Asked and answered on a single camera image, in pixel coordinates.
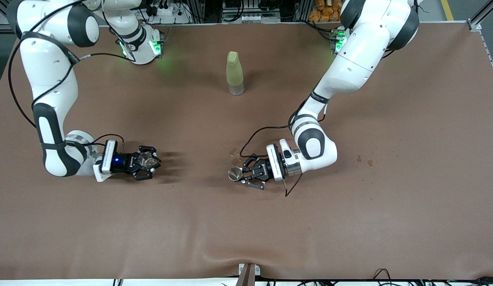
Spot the small clear glass cup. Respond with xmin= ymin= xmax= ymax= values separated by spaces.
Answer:
xmin=137 ymin=153 xmax=159 ymax=170

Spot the brown table cover sheet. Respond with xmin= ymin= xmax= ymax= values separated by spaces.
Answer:
xmin=0 ymin=22 xmax=493 ymax=280

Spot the green bottle with clear base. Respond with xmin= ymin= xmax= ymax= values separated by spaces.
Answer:
xmin=226 ymin=51 xmax=245 ymax=96

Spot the white power strip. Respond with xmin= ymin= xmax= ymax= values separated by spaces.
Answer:
xmin=143 ymin=2 xmax=191 ymax=24

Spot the orange packaged snacks pile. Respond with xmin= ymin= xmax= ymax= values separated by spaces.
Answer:
xmin=309 ymin=0 xmax=346 ymax=22

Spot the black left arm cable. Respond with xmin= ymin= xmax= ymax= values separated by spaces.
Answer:
xmin=239 ymin=101 xmax=327 ymax=198

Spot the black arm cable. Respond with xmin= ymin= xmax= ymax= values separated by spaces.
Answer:
xmin=7 ymin=0 xmax=132 ymax=148
xmin=239 ymin=101 xmax=327 ymax=198

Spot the metal table edge bracket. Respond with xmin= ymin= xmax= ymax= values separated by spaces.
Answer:
xmin=238 ymin=263 xmax=261 ymax=277

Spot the dark brown support post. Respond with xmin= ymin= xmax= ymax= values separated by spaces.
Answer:
xmin=236 ymin=264 xmax=255 ymax=286

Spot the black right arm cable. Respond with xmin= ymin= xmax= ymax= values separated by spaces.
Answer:
xmin=7 ymin=0 xmax=132 ymax=148

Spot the aluminium frame profile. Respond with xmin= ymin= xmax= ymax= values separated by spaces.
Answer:
xmin=0 ymin=0 xmax=18 ymax=38
xmin=468 ymin=0 xmax=493 ymax=31

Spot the black cable bundle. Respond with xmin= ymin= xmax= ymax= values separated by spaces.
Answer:
xmin=254 ymin=269 xmax=493 ymax=286

